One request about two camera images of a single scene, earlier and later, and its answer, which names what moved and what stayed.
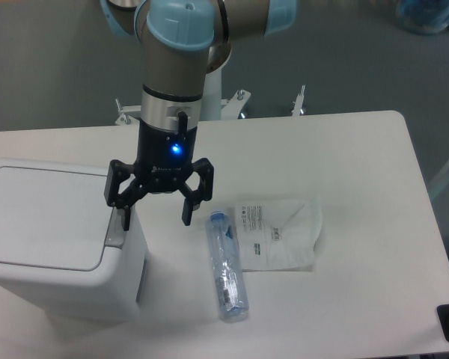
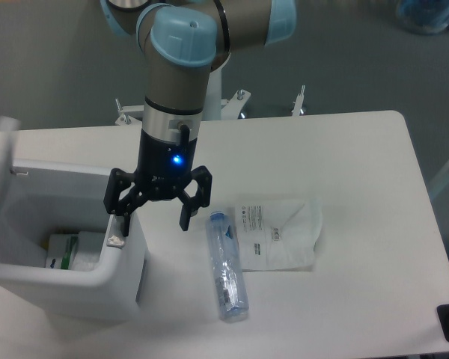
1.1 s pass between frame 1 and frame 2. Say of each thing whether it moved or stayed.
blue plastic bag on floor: stayed
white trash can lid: moved
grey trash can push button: stayed
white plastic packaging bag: stayed
